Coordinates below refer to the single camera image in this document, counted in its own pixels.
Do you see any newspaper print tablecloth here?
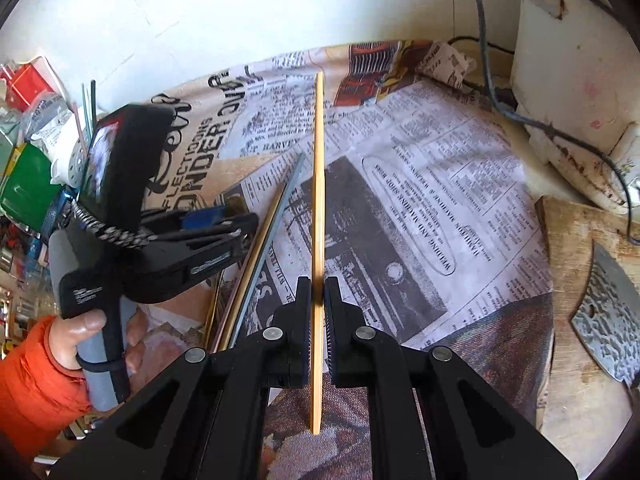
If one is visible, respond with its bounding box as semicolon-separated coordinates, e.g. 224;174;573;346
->
140;42;556;480

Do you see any white powder bag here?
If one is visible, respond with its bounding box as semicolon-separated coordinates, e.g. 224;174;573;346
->
27;95;88;186

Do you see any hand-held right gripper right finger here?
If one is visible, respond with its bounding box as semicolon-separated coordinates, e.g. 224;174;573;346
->
324;277;566;480

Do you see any person's left forearm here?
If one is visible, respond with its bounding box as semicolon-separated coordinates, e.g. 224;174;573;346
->
0;315;93;461

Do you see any green plastic container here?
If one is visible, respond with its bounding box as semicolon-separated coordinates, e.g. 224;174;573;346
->
0;145;58;233

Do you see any person's left hand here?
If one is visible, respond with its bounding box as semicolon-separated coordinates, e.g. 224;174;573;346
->
50;305;148;386

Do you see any light bamboo chopstick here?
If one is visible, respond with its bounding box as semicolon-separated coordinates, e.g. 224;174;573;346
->
309;72;326;435

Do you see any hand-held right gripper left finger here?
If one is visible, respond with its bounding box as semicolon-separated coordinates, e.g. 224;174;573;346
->
47;276;315;480

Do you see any black power cable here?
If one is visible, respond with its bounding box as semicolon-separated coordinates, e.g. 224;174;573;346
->
475;0;633;241

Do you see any bundle of mixed chopsticks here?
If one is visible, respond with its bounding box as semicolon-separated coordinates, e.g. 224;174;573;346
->
74;79;307;356

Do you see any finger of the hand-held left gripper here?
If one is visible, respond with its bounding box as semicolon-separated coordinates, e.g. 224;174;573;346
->
142;210;259;243
124;229;253;305

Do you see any white rice cooker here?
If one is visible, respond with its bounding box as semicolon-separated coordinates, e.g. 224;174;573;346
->
510;0;640;211

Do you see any red tin box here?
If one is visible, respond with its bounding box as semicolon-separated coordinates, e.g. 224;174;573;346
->
0;62;43;111

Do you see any hammered steel cleaver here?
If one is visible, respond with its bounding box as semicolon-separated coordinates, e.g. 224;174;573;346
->
571;241;640;388

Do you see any wooden cutting board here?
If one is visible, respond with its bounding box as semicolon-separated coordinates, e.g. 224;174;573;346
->
535;195;640;473

